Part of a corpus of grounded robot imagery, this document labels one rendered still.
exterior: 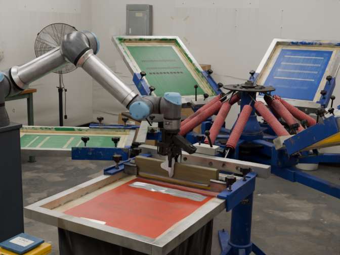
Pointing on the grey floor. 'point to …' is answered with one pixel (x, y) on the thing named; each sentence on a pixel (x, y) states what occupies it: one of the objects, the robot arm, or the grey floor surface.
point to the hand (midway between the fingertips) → (174, 173)
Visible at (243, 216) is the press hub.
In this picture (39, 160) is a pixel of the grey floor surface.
